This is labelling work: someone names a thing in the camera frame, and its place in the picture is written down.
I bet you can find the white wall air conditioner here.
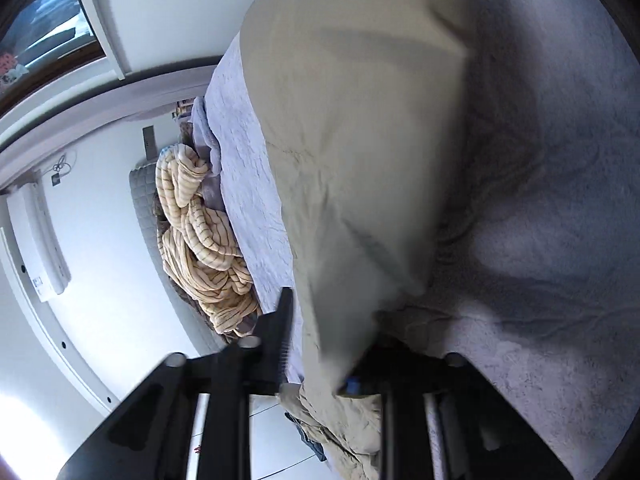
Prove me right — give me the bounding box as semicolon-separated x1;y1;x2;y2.
6;182;70;302

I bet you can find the brown and cream striped garment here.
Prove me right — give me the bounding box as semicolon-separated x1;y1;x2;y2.
155;143;262;338

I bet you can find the dark framed window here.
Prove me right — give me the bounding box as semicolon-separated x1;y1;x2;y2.
1;0;105;114

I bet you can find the beige puffer coat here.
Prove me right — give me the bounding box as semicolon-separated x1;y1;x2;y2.
240;0;475;479

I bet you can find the purple bed blanket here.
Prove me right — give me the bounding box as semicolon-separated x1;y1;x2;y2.
205;0;639;479

